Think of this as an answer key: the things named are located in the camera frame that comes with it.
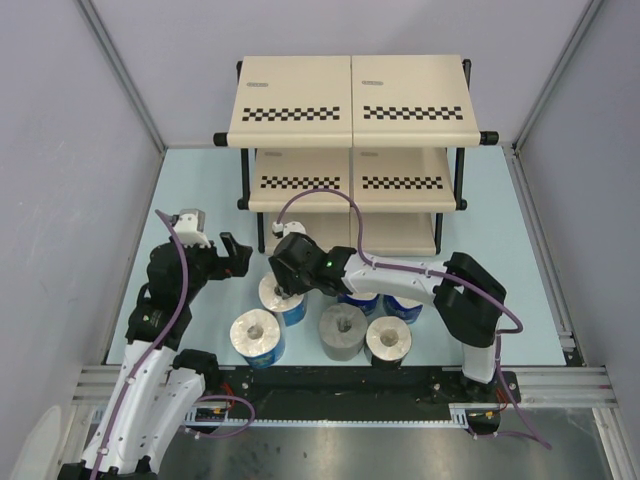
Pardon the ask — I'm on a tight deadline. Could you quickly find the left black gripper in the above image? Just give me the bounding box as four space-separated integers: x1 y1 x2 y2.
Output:
179 231 251 301

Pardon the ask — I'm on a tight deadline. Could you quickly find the blue-wrapped roll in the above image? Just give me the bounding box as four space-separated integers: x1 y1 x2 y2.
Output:
230 309 285 369
258 272 307 327
382 295 424 324

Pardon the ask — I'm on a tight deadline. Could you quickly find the blue Tempo paper roll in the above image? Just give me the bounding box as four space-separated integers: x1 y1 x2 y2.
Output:
338 293 379 316

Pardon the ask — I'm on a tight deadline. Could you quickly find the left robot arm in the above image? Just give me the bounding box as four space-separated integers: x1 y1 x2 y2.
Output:
58 232 253 479

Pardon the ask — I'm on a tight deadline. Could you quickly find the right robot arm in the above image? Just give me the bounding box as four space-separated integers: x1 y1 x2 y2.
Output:
269 233 506 401

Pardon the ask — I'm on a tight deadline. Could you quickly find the beige three-tier shelf rack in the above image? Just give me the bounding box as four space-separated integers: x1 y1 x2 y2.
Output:
213 55 499 256

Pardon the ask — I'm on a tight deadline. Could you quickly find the grey paper roll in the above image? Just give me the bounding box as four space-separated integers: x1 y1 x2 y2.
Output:
318 303 368 362

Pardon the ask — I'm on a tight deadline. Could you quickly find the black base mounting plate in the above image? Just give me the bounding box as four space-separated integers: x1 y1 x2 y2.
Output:
219 366 521 423

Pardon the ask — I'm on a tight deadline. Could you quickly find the white roll, black wrapper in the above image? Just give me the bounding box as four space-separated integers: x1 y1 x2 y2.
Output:
365 316 412 371

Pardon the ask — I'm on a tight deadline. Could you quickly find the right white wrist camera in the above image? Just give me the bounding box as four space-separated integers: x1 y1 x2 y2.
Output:
271 221 306 239

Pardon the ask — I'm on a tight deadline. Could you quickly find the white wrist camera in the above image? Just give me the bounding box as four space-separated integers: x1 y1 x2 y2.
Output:
271 221 306 239
170 209 211 249

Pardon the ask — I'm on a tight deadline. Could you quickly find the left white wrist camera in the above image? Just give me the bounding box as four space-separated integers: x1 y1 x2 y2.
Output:
170 209 211 249

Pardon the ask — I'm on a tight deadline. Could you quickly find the white slotted cable duct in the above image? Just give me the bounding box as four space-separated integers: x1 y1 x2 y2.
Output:
88 402 474 429

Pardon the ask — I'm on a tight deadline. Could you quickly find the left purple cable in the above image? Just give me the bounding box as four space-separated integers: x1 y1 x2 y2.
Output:
89 208 256 471

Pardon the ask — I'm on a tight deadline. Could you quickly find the purple cable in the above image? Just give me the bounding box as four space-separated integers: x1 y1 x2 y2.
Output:
89 208 256 471
275 187 551 450

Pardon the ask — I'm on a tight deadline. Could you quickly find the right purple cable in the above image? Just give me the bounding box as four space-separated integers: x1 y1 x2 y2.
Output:
275 187 551 450

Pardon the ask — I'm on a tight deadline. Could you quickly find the aluminium frame rail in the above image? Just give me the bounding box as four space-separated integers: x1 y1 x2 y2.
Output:
72 365 617 408

